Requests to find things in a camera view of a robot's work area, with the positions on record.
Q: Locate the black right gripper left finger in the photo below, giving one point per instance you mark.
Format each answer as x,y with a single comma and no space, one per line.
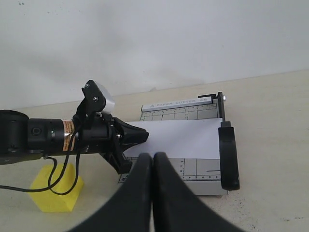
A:
129,209

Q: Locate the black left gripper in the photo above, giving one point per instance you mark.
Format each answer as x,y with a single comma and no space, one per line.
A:
110,137

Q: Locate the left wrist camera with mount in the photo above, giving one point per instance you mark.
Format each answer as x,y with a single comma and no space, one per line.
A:
97,99

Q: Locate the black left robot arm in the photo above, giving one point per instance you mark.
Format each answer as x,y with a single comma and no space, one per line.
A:
24,139

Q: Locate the white paper sheet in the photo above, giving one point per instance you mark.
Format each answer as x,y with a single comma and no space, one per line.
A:
180,139

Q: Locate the black cutter blade lever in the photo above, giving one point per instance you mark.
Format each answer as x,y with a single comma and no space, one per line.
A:
228,151

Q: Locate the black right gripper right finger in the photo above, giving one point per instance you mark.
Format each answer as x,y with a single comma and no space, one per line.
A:
176,208

